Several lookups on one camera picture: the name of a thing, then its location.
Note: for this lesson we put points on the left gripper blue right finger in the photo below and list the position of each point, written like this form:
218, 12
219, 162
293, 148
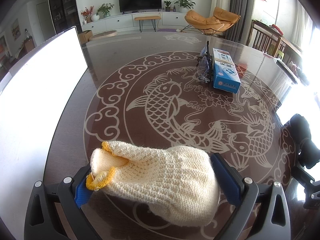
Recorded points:
272, 220

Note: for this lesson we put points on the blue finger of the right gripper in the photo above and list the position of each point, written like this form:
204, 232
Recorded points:
303, 177
297, 134

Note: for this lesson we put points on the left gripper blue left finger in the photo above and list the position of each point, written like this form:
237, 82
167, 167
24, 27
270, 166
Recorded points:
42, 220

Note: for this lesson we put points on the cream knitted pouch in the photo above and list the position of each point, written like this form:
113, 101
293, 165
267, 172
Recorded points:
178, 184

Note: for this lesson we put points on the blue white carton box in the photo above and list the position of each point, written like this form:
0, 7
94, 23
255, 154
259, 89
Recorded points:
225, 75

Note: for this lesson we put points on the clear black glasses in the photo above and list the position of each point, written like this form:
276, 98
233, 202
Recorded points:
205, 65

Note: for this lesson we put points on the dark wooden chair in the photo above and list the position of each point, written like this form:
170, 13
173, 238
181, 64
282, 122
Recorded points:
266, 39

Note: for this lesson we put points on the white cardboard storage box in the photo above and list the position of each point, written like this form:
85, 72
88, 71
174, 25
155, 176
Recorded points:
31, 106

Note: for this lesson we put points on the orange lounge chair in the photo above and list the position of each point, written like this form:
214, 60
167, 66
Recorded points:
220, 21

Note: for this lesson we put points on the grey curtain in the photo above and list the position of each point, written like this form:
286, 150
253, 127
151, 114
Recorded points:
239, 32

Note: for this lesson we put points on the wooden side cabinet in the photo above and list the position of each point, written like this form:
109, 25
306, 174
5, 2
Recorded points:
29, 44

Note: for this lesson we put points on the purple floor mat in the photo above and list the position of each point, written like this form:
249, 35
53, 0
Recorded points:
168, 30

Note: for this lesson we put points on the brown cardboard box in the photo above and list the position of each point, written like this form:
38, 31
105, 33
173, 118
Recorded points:
85, 36

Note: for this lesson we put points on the large green potted plant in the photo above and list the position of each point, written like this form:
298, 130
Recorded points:
185, 5

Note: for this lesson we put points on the round beige floor mat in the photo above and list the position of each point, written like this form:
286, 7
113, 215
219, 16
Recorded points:
103, 35

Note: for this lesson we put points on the small dark potted plant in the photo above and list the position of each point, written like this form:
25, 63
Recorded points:
167, 4

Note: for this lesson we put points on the round white vase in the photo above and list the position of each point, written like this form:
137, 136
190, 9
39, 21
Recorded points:
95, 17

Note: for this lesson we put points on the red flower vase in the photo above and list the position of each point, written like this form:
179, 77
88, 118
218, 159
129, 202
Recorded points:
86, 14

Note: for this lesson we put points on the white tv cabinet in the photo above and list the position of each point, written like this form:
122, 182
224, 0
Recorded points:
129, 22

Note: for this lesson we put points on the green plant white pot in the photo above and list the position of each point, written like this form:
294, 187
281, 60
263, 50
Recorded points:
105, 9

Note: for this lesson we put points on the black flat television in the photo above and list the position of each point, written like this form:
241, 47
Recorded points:
136, 5

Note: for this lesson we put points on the dark glass display cabinet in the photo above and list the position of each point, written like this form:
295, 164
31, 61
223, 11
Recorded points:
64, 15

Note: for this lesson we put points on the framed wall painting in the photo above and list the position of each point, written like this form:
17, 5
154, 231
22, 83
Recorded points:
15, 30

